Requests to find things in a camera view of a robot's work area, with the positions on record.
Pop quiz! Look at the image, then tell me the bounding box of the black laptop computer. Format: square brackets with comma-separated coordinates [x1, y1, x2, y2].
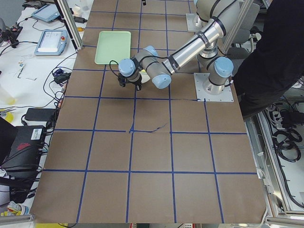
[0, 118, 46, 172]

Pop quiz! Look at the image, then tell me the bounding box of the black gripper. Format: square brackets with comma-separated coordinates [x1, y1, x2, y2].
[118, 73, 142, 90]

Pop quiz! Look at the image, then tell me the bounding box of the near teach pendant tablet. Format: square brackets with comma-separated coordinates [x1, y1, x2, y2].
[34, 29, 68, 56]

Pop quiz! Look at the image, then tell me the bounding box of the mint green plastic tray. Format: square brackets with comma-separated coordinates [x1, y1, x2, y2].
[95, 31, 131, 65]

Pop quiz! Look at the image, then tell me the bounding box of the person in black clothes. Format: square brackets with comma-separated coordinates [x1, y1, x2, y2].
[234, 0, 304, 119]

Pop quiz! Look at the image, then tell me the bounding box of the black power adapter brick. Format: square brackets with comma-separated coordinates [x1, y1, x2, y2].
[24, 108, 55, 122]

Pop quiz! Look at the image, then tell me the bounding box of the aluminium frame post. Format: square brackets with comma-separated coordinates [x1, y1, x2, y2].
[54, 0, 83, 50]

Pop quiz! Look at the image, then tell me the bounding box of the white round plate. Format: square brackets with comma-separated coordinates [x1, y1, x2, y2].
[139, 70, 151, 84]

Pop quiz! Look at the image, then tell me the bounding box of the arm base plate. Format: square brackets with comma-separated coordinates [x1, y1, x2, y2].
[186, 13, 203, 32]
[194, 73, 234, 102]

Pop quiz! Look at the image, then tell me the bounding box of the far teach pendant tablet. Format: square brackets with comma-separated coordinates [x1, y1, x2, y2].
[31, 4, 60, 23]

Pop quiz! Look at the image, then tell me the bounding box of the teach pendant tablet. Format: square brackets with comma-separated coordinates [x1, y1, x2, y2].
[34, 29, 68, 56]
[31, 4, 60, 23]

